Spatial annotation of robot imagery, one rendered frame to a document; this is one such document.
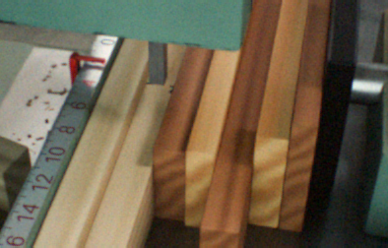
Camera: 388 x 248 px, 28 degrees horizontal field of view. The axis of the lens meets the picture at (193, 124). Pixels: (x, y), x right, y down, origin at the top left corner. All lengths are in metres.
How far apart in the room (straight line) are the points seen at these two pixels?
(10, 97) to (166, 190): 0.29
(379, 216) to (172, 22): 0.15
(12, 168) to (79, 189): 0.19
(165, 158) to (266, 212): 0.06
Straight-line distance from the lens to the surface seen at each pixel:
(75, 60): 0.46
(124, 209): 0.40
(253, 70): 0.47
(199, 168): 0.41
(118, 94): 0.45
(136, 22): 0.39
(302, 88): 0.41
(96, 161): 0.41
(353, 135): 0.51
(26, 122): 0.66
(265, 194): 0.42
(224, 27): 0.38
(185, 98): 0.44
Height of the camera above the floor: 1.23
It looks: 41 degrees down
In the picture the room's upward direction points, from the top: 1 degrees clockwise
